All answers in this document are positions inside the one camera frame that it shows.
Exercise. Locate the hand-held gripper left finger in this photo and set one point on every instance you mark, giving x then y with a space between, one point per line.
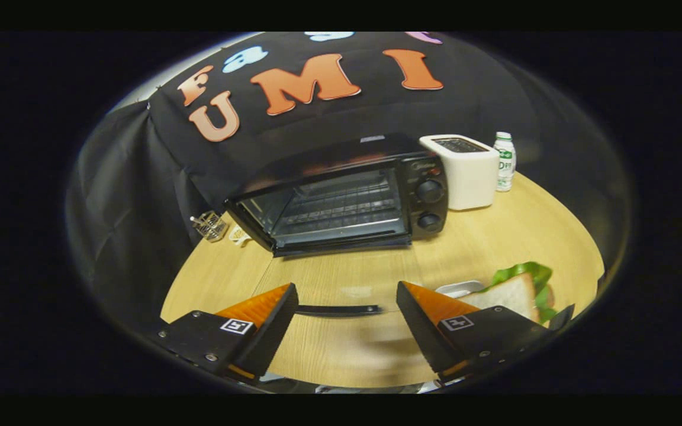
270 334

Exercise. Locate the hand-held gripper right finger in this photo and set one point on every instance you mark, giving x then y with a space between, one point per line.
427 334

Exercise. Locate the glass toaster oven door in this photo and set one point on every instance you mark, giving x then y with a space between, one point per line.
341 309

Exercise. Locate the lettuce sandwich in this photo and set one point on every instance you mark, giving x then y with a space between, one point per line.
512 296

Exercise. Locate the black toaster oven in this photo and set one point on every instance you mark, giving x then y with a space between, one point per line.
430 192

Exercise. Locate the white pop-up toaster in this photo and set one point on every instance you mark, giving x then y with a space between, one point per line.
465 180

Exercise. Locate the white plastic tray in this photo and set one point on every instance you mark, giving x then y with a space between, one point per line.
456 288

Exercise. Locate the small white dish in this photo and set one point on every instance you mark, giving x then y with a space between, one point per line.
239 236

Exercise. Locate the small white green-label bottle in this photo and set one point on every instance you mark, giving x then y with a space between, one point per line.
505 168

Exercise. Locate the black backdrop cloth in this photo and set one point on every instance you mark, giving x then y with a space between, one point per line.
293 130

